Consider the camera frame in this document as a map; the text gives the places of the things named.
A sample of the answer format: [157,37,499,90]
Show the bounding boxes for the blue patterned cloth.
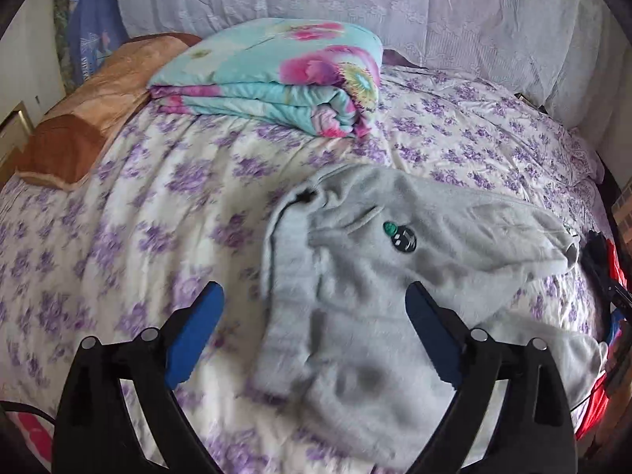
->
[66,0,128,86]

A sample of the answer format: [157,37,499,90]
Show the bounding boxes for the gold framed picture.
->
[0,102,34,187]

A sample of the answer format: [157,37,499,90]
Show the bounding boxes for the folded teal floral quilt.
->
[148,18,384,138]

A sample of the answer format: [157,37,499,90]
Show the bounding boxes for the black dark garment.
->
[581,230,611,284]

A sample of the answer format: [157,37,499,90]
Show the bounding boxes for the white lace headboard cover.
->
[118,0,631,143]

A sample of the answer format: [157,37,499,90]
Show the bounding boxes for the purple floral bed sheet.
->
[1,66,609,473]

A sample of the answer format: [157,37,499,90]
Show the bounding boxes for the red blue sports jacket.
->
[575,238,631,443]

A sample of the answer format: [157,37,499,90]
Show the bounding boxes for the orange brown blanket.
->
[16,32,201,192]

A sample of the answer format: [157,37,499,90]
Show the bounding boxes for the grey fleece pants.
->
[251,165,602,469]

